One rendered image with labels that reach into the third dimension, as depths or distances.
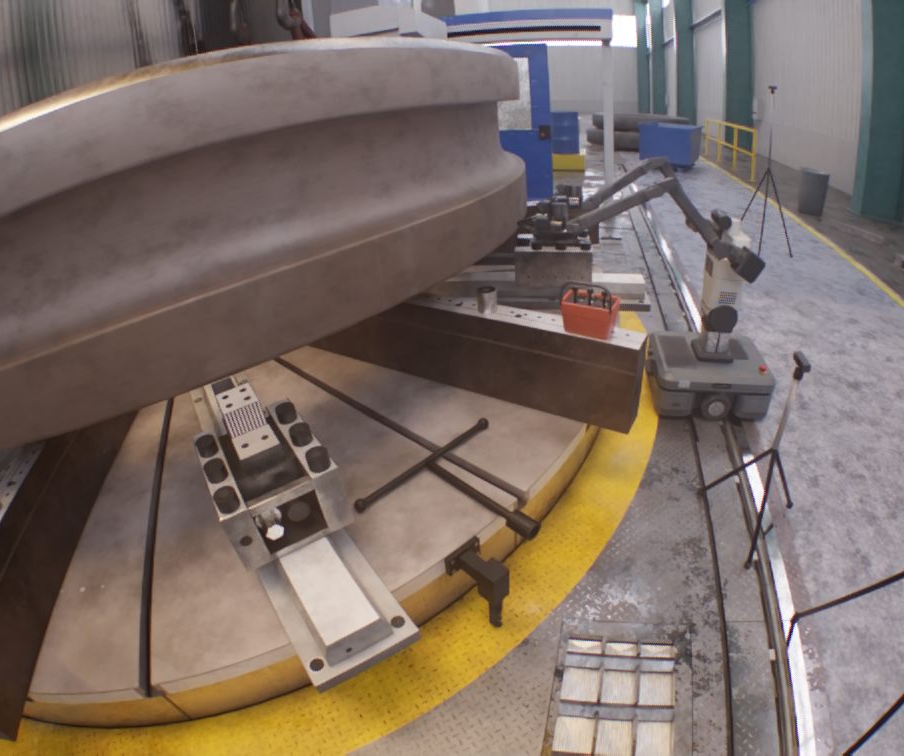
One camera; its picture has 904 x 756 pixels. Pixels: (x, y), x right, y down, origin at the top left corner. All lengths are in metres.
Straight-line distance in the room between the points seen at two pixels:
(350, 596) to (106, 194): 1.28
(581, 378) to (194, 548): 1.54
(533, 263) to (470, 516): 1.64
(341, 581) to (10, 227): 1.38
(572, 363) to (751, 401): 1.15
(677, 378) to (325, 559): 1.82
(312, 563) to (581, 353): 1.17
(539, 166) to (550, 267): 4.12
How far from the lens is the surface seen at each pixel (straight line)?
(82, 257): 1.59
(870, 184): 10.26
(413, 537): 1.62
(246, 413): 1.42
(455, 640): 1.74
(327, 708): 1.71
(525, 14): 6.77
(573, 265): 2.86
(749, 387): 2.65
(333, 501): 1.41
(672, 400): 2.59
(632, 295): 3.04
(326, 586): 1.36
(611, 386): 1.90
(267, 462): 1.37
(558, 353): 1.91
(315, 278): 1.54
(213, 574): 1.73
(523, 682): 1.66
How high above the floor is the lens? 1.53
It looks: 31 degrees down
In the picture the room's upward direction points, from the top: 5 degrees counter-clockwise
